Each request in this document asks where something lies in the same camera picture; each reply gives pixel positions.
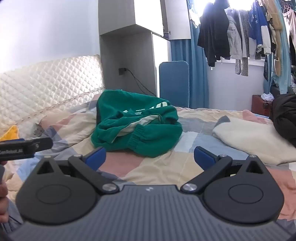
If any person's left hand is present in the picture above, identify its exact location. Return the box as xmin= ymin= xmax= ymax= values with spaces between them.
xmin=0 ymin=183 xmax=10 ymax=224

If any patchwork bed cover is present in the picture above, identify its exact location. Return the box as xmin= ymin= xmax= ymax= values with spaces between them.
xmin=0 ymin=93 xmax=296 ymax=232

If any hanging blue white jacket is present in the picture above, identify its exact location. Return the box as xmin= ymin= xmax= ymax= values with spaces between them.
xmin=248 ymin=2 xmax=272 ymax=60

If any hanging pink garment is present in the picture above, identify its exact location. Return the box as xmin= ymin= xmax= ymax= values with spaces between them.
xmin=282 ymin=9 xmax=296 ymax=70

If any hanging light blue garment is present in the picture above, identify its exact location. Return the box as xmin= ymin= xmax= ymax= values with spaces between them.
xmin=264 ymin=0 xmax=292 ymax=93

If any white plastic bag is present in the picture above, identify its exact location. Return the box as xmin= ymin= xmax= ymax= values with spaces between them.
xmin=260 ymin=92 xmax=276 ymax=102

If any blue padded board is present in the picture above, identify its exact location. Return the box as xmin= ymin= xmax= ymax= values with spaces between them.
xmin=159 ymin=61 xmax=190 ymax=108

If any green sweatshirt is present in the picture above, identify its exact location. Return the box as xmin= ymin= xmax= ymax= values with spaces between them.
xmin=91 ymin=90 xmax=183 ymax=158

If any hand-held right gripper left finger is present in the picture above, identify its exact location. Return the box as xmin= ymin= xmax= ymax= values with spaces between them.
xmin=32 ymin=146 xmax=120 ymax=194

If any cream white garment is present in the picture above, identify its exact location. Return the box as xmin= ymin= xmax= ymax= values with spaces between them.
xmin=212 ymin=115 xmax=296 ymax=166

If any hanging black jacket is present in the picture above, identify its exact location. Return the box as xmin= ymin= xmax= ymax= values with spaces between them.
xmin=197 ymin=1 xmax=231 ymax=67

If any hanging striped shirt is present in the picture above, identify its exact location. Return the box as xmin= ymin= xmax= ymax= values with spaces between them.
xmin=235 ymin=9 xmax=250 ymax=77

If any red brown box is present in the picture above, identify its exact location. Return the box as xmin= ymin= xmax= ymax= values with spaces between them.
xmin=252 ymin=95 xmax=275 ymax=116

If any black charger cable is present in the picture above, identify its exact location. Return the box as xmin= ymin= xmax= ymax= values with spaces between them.
xmin=126 ymin=69 xmax=158 ymax=97

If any blue curtain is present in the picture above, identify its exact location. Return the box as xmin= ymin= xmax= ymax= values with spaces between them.
xmin=170 ymin=22 xmax=210 ymax=110

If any black puffy jacket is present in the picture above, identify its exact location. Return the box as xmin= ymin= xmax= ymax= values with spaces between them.
xmin=269 ymin=93 xmax=296 ymax=149

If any hanging beige coat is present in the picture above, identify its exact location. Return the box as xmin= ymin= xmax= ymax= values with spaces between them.
xmin=266 ymin=0 xmax=284 ymax=77

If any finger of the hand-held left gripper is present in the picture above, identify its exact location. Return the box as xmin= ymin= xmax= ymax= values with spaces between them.
xmin=0 ymin=137 xmax=53 ymax=152

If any cream quilted headboard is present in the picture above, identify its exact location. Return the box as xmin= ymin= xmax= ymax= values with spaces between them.
xmin=0 ymin=54 xmax=105 ymax=138

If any yellow cloth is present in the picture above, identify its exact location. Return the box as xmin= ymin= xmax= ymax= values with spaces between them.
xmin=0 ymin=125 xmax=19 ymax=141

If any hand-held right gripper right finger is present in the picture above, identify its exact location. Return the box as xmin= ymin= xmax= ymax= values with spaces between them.
xmin=181 ymin=146 xmax=270 ymax=193

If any patchwork pillow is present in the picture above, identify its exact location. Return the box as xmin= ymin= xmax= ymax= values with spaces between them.
xmin=38 ymin=93 xmax=102 ymax=145

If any hanging grey jacket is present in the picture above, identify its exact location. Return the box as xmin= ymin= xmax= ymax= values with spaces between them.
xmin=225 ymin=8 xmax=250 ymax=60

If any white floral pillow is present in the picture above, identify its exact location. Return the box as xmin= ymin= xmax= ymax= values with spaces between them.
xmin=20 ymin=119 xmax=45 ymax=140

